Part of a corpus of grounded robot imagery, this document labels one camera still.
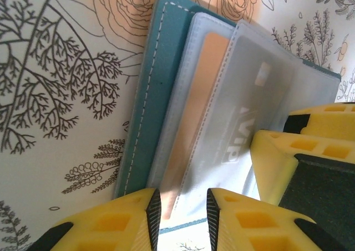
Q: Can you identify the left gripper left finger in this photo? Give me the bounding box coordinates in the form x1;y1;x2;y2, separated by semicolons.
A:
26;187;163;251

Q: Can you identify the grey VIP card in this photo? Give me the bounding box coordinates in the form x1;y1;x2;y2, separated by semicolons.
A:
181;34;295;199

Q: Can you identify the gold card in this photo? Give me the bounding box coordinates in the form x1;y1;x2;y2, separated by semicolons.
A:
160;31;231;221

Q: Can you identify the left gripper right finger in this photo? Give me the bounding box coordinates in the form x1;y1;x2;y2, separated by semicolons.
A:
206;187;349;251

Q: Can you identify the floral table cover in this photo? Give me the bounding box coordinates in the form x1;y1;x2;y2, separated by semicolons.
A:
0;0;355;251

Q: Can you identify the teal card holder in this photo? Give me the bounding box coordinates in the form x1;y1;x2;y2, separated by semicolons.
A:
113;0;342;232

